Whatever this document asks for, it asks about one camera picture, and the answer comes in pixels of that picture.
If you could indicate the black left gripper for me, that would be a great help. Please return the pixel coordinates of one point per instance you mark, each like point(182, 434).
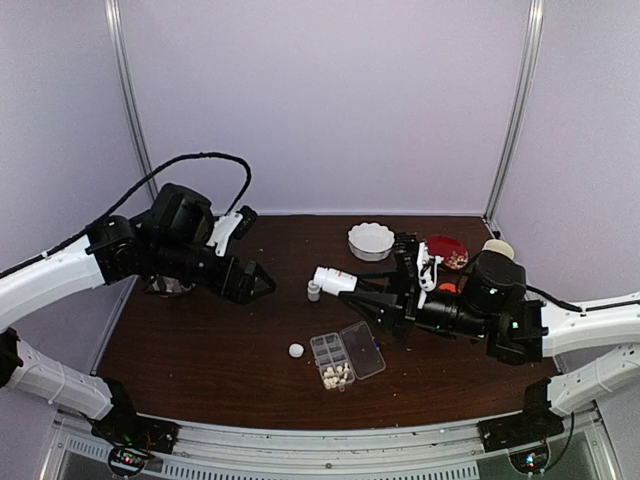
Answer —
point(240, 293)

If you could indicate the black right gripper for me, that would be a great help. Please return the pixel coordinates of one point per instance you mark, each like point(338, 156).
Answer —
point(387, 302)

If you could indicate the orange pill bottle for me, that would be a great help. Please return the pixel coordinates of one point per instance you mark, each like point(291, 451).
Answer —
point(448, 287)

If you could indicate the clear plastic pill organizer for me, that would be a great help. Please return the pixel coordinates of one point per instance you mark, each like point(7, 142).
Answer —
point(354, 346)

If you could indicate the white bottle cap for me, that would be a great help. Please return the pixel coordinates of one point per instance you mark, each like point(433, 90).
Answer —
point(296, 350)

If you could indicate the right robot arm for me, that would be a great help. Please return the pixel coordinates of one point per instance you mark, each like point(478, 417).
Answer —
point(492, 306)

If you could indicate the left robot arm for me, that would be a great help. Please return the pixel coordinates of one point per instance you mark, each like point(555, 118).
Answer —
point(178, 238)

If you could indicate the white pills in organizer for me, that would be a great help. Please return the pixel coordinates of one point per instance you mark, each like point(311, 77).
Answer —
point(335, 382)

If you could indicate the small white pill bottle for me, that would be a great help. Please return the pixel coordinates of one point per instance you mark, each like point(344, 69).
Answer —
point(313, 291)

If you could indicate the white fluted ceramic bowl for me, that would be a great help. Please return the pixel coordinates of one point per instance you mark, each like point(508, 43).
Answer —
point(370, 242)

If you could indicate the red floral saucer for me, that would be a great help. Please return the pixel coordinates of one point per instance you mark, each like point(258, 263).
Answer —
point(454, 254)

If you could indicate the floral mug yellow inside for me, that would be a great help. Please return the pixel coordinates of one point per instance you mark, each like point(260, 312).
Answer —
point(166, 287)

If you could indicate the cream ribbed ceramic mug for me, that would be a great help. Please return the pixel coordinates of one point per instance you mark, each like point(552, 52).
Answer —
point(499, 246)

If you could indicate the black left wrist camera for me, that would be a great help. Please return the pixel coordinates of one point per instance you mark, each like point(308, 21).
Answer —
point(231, 226)

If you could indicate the aluminium frame post right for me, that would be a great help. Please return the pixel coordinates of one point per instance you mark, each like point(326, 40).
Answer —
point(525, 79)

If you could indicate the aluminium frame post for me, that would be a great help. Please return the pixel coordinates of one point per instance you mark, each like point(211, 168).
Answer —
point(525, 79)
point(116, 32)

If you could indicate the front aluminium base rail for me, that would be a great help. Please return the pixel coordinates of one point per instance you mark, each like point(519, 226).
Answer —
point(452, 450)

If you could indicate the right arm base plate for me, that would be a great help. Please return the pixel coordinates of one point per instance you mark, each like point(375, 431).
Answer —
point(512, 431)

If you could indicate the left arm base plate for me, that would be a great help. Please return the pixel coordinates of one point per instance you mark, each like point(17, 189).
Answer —
point(137, 432)

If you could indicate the aluminium frame post left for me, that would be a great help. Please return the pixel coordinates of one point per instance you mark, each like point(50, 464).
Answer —
point(116, 32)

